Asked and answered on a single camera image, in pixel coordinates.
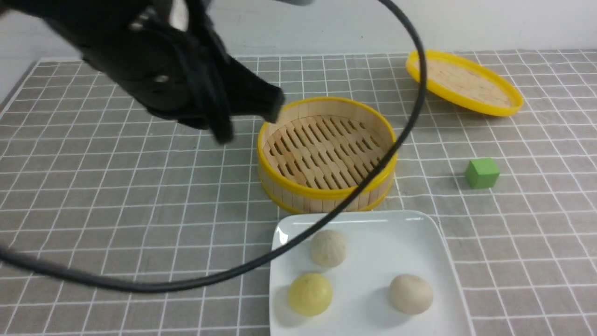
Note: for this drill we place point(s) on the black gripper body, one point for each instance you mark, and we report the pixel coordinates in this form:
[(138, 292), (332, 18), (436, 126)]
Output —
[(181, 75)]

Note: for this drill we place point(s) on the white steamed bun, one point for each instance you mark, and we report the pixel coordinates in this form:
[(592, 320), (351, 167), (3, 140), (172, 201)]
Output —
[(328, 248)]

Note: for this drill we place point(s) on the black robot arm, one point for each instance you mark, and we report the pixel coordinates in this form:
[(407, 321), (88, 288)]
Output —
[(166, 54)]

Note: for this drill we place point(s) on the yellow steamed bun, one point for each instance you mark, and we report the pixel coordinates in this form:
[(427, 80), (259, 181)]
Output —
[(310, 294)]

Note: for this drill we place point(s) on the white square plate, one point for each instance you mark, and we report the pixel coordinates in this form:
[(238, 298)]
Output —
[(381, 245)]

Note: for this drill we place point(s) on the beige steamed bun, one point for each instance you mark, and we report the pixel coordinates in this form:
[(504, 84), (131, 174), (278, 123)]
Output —
[(410, 294)]

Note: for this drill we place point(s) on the bamboo steamer basket yellow rim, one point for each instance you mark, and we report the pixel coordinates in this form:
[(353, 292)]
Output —
[(319, 150)]

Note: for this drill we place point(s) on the bamboo steamer lid yellow rim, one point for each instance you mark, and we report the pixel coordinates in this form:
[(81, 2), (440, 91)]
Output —
[(471, 86)]

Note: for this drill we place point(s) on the green wooden cube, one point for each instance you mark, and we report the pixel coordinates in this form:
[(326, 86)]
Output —
[(482, 173)]

